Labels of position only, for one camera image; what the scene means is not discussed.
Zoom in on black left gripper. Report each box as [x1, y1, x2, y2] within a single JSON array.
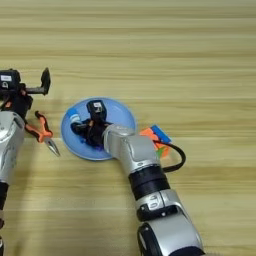
[[0, 67, 52, 118]]

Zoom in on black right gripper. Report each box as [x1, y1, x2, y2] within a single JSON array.
[[70, 118, 114, 150]]

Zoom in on blue glue stick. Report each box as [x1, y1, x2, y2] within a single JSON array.
[[67, 107, 83, 126]]

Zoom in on multicoloured puzzle cube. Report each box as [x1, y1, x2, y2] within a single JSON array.
[[138, 124, 173, 160]]

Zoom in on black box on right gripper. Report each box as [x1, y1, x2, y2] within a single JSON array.
[[86, 99, 108, 123]]

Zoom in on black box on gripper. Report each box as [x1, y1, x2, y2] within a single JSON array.
[[0, 68, 22, 92], [86, 99, 108, 123]]

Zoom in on orange and black pliers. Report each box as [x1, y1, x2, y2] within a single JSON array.
[[24, 110, 62, 158]]

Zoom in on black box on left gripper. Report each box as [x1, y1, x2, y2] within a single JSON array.
[[0, 68, 22, 92]]

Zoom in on round blue plate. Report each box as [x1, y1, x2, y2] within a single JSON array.
[[60, 96, 137, 162]]

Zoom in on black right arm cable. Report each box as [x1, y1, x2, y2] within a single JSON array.
[[152, 139, 187, 174]]

